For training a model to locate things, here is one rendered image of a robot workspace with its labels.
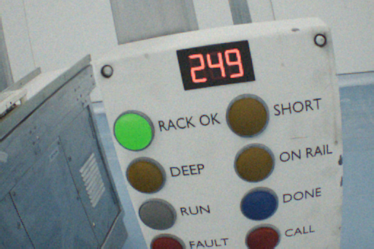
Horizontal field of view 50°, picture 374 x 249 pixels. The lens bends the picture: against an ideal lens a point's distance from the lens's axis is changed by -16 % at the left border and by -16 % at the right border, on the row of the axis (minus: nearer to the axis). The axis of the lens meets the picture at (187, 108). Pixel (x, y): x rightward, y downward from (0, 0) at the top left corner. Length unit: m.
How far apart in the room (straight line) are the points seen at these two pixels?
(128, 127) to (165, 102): 0.03
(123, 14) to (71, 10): 3.84
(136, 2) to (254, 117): 0.14
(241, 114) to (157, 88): 0.06
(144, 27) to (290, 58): 0.13
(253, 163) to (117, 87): 0.11
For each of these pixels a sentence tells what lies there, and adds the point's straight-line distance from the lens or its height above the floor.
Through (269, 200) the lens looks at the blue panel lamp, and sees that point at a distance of 0.34.
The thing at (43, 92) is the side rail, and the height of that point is 0.88.
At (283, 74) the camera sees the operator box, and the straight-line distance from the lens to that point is 0.31.
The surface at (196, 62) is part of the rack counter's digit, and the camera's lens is 0.31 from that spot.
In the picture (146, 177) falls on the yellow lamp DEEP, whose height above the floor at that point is 1.04.
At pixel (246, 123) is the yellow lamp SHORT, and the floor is 1.07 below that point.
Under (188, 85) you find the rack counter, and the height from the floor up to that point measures 1.10.
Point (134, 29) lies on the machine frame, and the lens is 0.38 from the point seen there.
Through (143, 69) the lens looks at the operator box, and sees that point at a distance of 0.32.
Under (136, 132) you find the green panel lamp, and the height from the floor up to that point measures 1.07.
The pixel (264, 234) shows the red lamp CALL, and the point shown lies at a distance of 0.36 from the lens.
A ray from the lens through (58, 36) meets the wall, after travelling 4.33.
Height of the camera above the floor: 1.18
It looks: 18 degrees down
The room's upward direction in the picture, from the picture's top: 12 degrees counter-clockwise
